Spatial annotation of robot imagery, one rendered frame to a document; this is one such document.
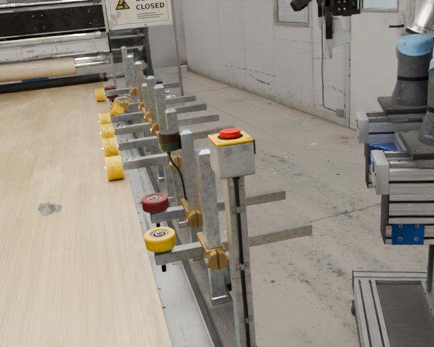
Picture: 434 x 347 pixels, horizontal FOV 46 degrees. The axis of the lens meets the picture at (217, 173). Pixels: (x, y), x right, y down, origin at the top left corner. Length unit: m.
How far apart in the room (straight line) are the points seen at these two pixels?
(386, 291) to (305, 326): 0.40
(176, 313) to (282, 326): 1.03
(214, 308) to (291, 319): 1.17
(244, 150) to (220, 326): 0.53
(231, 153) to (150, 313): 0.35
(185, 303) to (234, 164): 0.71
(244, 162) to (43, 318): 0.50
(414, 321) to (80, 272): 1.39
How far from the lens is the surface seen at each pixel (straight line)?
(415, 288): 2.39
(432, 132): 1.49
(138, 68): 2.66
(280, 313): 2.54
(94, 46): 3.95
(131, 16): 3.92
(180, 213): 1.56
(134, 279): 1.15
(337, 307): 2.59
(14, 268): 1.31
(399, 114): 1.94
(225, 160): 0.92
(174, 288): 1.62
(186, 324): 1.46
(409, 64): 1.93
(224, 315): 1.34
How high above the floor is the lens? 1.48
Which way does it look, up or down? 20 degrees down
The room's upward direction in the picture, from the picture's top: 5 degrees counter-clockwise
